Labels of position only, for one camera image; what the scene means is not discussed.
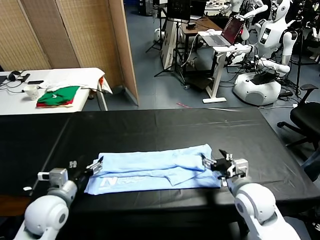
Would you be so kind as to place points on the white background humanoid robot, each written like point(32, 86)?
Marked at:
point(236, 5)

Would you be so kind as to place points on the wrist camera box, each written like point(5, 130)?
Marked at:
point(55, 176)
point(241, 166)

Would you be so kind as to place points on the black light stand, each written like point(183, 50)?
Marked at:
point(160, 25)

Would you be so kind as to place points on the white paper cup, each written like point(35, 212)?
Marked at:
point(32, 92)

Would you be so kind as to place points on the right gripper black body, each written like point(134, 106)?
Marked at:
point(225, 168)

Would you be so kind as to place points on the green folded shirt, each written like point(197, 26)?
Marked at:
point(62, 93)

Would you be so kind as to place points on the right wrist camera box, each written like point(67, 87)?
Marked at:
point(241, 166)

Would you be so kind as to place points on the black tripod stand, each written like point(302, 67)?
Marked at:
point(176, 50)

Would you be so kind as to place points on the white leaning board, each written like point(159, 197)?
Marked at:
point(167, 42)

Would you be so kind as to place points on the white side table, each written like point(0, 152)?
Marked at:
point(15, 105)

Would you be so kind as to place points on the black pole stand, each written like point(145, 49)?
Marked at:
point(298, 62)

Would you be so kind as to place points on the white cloth pile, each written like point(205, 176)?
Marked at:
point(72, 77)

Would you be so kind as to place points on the small black box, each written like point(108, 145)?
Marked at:
point(191, 26)

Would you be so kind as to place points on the large black tablecloth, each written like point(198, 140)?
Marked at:
point(175, 130)

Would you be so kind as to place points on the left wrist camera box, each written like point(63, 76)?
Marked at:
point(55, 176)

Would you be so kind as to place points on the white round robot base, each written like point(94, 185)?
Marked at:
point(157, 35)

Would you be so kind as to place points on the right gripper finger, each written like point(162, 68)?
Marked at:
point(208, 163)
point(228, 157)

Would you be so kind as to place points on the black open laptop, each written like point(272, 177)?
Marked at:
point(197, 8)

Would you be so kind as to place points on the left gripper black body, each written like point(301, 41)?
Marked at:
point(78, 172)

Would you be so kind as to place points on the black headphones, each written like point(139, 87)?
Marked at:
point(12, 75)

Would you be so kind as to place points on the blue chair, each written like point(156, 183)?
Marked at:
point(313, 167)

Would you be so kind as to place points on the black monitor on tripod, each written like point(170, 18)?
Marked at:
point(178, 10)

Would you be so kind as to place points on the light blue t-shirt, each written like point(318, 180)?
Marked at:
point(150, 170)

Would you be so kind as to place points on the brown wooden desk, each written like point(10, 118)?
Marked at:
point(202, 25)

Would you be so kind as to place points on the black remote control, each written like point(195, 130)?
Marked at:
point(25, 77)

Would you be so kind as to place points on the white standing laptop desk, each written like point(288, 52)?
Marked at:
point(217, 75)

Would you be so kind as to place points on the small black tablecloth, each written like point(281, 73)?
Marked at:
point(25, 145)

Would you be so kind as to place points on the black office chair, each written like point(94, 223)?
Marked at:
point(305, 117)

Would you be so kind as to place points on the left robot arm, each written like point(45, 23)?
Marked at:
point(47, 215)

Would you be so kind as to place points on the black smartphone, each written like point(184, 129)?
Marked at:
point(36, 81)

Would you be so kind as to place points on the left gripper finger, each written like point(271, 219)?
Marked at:
point(96, 166)
point(73, 164)

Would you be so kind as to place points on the red folded shirt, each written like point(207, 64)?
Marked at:
point(50, 105)

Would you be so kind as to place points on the silver open laptop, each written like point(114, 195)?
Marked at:
point(232, 30)

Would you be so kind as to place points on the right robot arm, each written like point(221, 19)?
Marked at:
point(255, 202)

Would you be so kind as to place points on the wooden folding screen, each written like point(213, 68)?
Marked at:
point(87, 37)

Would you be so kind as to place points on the white computer mouse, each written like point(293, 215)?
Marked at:
point(210, 31)

